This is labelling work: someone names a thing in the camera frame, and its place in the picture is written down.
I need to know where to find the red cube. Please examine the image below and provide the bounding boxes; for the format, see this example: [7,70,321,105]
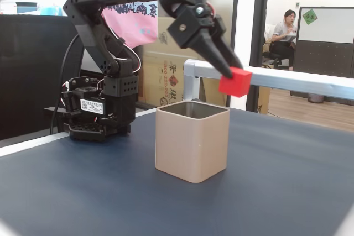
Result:
[217,66,253,98]

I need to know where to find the beige square metal container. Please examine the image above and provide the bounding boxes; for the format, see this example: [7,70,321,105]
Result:
[154,101,231,184]

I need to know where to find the pink skyline print bag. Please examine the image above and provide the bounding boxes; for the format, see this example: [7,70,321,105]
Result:
[74,0,159,49]

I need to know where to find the person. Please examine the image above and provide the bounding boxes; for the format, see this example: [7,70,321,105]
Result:
[269,9,298,71]

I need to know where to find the cardboard box red print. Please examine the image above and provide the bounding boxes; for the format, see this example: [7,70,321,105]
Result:
[137,50,230,109]

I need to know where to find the small cardboard box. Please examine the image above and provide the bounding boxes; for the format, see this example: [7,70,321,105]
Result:
[258,86,271,115]

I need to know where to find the green diamond sticker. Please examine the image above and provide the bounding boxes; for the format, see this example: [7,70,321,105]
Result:
[301,8,319,25]

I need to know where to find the pink waste bin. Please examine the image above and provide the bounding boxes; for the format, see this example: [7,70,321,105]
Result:
[307,93,325,103]

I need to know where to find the whiteboard partition panel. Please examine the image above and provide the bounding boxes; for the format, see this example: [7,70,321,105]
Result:
[293,6,354,79]

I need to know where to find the teal box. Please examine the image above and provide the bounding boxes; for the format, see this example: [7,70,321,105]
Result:
[39,6,64,15]

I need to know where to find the black mesh chair back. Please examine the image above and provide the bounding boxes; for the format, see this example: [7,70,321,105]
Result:
[0,14,85,141]

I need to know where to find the grey tray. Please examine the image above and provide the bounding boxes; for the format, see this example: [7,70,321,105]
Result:
[15,1,39,14]

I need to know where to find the white box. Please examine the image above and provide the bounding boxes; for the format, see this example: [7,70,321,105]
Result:
[0,0,17,15]

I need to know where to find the dark table mat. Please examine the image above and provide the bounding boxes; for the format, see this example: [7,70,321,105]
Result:
[0,107,354,236]

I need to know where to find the silver glass partition frame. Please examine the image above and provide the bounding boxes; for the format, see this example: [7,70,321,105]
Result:
[226,0,241,107]

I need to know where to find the black door frame post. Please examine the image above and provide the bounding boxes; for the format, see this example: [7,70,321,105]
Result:
[246,0,271,113]

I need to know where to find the aluminium frame rail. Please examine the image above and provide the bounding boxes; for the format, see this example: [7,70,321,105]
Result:
[183,59,354,101]

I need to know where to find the black camera cable coloured wires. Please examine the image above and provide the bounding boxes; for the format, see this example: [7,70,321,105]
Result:
[51,0,216,137]

